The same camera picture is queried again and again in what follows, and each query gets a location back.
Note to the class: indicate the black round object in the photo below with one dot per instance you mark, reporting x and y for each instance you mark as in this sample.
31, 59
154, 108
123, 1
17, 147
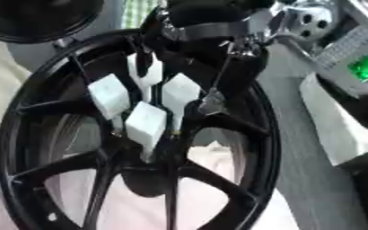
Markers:
40, 18

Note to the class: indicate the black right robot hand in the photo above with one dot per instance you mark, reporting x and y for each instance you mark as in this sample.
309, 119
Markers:
213, 18

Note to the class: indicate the black spoked wheel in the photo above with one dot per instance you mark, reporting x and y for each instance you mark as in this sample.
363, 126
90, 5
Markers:
234, 206

